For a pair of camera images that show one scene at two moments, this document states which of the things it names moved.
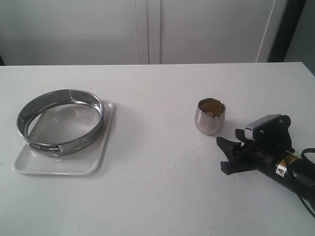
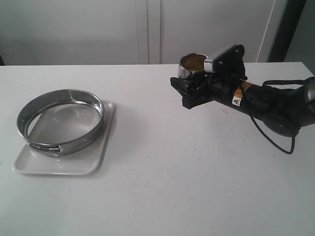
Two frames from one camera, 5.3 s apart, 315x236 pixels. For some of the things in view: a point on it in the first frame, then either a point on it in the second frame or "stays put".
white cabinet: (54, 32) stays put
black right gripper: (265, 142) → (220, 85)
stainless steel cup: (209, 116) → (190, 63)
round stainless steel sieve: (58, 123) stays put
